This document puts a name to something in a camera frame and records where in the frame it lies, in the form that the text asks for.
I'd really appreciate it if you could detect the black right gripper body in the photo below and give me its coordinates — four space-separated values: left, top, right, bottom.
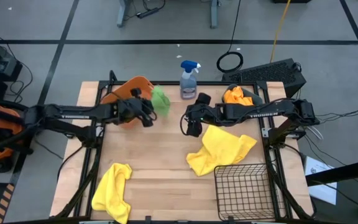
185 93 218 137

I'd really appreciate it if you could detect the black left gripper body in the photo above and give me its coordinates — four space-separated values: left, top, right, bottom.
114 88 154 128

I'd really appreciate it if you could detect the green microfiber towel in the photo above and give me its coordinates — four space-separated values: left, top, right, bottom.
150 85 172 118

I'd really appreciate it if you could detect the orange plastic basket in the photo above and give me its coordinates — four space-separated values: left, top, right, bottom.
100 75 155 130

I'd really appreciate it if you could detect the large orange microfiber towel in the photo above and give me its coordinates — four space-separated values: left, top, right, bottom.
223 86 244 105

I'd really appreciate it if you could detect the yellow microfiber towel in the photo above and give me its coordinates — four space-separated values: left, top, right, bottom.
186 124 258 177
91 162 133 224

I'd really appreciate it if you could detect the blue-capped spray bottle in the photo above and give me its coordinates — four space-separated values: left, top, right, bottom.
179 60 202 100

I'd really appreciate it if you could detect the teal plastic basket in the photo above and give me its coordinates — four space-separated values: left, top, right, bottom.
221 83 264 108

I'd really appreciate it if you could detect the black computer tower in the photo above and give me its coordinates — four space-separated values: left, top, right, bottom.
221 58 307 101

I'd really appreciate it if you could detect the black power strip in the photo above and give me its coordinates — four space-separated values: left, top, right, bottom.
136 7 160 19

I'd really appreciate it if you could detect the grey desk leg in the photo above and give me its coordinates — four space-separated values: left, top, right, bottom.
209 0 219 29
116 0 130 28

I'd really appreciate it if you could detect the white paper sheet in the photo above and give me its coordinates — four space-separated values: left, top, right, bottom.
304 155 338 206

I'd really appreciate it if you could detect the orange black shop vacuum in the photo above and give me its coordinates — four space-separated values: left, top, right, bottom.
0 98 39 174

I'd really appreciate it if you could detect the black metal beam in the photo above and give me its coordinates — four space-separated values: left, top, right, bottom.
305 157 358 187

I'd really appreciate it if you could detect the orange black hazard tape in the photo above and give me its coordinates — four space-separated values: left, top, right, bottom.
0 183 15 224

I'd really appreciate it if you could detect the black aluminium table frame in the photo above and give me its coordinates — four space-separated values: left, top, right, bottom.
54 70 316 224

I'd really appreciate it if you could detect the coiled black cable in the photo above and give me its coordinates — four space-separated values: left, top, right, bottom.
215 0 245 74

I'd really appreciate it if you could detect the black wire basket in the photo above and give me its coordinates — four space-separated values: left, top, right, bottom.
213 163 276 222

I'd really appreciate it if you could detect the yellow cable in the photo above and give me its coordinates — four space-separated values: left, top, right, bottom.
269 0 291 63

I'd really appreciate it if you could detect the black cable bundle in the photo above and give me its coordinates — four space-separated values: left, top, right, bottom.
317 104 358 123

